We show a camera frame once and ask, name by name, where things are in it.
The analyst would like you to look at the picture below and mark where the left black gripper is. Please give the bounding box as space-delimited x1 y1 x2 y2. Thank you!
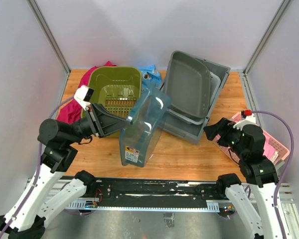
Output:
65 101 134 144

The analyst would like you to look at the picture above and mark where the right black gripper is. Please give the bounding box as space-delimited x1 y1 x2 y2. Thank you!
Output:
203 117 246 158

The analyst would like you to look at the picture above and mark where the clear teal plastic tub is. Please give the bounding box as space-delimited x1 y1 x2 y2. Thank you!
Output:
119 83 171 167

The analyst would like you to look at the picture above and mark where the olive green slotted basket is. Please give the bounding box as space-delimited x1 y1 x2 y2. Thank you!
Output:
76 66 142 137

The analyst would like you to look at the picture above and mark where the dark grey plastic tub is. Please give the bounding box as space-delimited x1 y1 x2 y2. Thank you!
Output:
163 51 211 119

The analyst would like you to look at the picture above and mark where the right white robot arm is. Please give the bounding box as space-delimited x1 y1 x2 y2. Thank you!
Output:
204 111 292 239

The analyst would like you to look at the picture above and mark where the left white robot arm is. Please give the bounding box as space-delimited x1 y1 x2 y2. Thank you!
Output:
0 103 131 239

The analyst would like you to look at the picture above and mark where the large grey storage bin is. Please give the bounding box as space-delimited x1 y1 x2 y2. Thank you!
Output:
163 57 231 145

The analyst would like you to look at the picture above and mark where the magenta cloth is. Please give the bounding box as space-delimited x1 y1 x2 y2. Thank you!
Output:
56 60 117 125

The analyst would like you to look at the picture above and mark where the light grey perforated basket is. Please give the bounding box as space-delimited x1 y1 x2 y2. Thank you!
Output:
168 72 221 125

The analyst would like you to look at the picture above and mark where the pink folded cloth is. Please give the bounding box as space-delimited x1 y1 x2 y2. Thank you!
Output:
263 134 279 162

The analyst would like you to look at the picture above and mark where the blue printed cloth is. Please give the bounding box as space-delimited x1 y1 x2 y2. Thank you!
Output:
138 65 162 89

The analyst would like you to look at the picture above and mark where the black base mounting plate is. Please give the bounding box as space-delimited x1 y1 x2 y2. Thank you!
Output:
81 178 226 205

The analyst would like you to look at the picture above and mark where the pink plastic basket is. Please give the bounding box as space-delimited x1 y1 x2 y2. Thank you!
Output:
213 111 290 172

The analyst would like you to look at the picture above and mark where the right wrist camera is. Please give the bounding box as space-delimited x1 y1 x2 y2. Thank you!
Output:
232 110 256 130

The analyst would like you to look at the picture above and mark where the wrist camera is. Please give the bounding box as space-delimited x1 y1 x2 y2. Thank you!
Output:
74 85 94 111
232 110 256 130

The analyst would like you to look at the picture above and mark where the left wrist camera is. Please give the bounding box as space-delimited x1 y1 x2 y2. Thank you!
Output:
74 85 94 111

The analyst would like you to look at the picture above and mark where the slotted cable duct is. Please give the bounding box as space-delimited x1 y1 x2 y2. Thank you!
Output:
65 198 220 213

